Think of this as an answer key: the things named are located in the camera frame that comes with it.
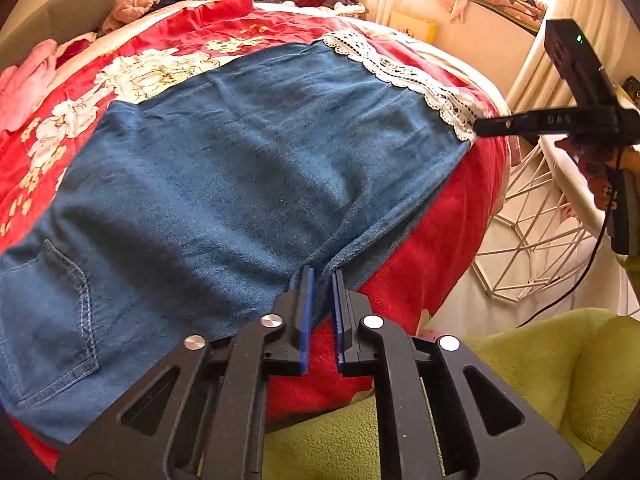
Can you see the yellow box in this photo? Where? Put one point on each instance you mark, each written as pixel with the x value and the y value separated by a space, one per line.
pixel 412 25

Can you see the floral patterned cloth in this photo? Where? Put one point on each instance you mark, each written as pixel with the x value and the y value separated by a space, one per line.
pixel 505 2

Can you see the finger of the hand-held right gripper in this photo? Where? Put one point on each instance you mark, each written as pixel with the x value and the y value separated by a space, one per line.
pixel 520 122

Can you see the red floral blanket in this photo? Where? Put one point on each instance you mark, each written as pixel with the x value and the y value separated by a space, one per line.
pixel 425 260

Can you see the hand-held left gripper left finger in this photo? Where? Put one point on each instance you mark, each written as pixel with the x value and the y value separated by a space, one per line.
pixel 306 310

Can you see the pink fuzzy garment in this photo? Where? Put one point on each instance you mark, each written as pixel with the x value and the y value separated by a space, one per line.
pixel 130 7

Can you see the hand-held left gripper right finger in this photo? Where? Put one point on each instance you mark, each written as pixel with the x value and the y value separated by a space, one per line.
pixel 339 310

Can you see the person's right hand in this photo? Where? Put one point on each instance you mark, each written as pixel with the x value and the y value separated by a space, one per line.
pixel 592 180

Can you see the dark red cloth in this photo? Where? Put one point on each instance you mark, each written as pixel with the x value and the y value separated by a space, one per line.
pixel 75 51

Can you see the grey padded headboard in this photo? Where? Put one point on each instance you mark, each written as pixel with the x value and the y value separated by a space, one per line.
pixel 75 0

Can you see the green fleece garment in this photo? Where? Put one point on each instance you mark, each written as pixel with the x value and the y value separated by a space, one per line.
pixel 550 370

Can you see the pink quilt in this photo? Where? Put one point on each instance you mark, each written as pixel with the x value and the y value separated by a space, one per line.
pixel 25 85

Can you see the blue denim pants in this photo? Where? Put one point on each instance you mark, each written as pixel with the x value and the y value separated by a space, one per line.
pixel 225 160

